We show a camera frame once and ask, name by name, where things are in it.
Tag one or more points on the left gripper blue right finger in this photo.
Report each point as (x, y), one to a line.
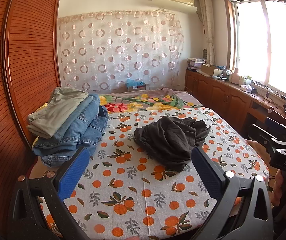
(210, 173)

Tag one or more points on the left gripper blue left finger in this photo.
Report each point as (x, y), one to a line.
(70, 173)

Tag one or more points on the black pants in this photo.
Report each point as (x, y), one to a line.
(170, 140)

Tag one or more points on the blue folded jeans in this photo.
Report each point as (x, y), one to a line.
(83, 128)

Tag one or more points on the orange fruit print bedsheet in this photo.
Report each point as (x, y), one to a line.
(124, 192)

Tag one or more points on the olive green folded pants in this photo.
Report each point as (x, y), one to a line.
(63, 102)

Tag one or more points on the wooden side cabinet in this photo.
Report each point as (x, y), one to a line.
(238, 108)

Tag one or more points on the white plastic jug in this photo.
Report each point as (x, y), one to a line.
(234, 77)

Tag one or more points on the floral pink blanket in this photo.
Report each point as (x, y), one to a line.
(148, 100)

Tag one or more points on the box with blue cloth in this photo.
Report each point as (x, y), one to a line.
(133, 85)

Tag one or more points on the cardboard box on cabinet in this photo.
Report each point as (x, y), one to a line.
(211, 70)

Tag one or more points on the stack of books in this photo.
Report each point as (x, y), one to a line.
(195, 64)

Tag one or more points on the circle pattern sheer curtain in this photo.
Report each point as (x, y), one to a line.
(101, 51)

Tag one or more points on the beige window drape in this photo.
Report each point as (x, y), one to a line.
(208, 24)

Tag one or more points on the wooden louvered wardrobe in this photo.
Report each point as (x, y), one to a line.
(28, 74)

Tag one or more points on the window with wooden frame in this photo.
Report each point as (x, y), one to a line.
(257, 41)

